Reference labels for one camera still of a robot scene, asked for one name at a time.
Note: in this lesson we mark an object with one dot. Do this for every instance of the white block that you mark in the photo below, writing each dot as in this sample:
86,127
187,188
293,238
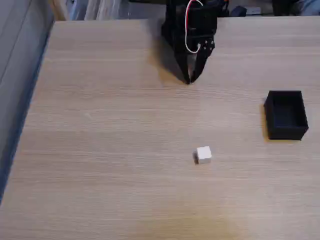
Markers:
204,155

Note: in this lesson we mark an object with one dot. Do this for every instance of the black open box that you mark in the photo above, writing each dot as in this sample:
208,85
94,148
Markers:
287,117

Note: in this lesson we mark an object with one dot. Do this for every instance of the dark blue object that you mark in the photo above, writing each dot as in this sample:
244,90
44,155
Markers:
238,11

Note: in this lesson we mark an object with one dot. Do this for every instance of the white hanging cloth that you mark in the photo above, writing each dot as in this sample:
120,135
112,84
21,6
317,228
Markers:
100,8

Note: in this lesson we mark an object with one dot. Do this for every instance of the dark bulky object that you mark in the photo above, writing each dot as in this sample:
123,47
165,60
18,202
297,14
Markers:
295,7

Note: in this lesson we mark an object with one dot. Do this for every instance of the light wooden frame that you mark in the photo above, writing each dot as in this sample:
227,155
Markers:
58,10

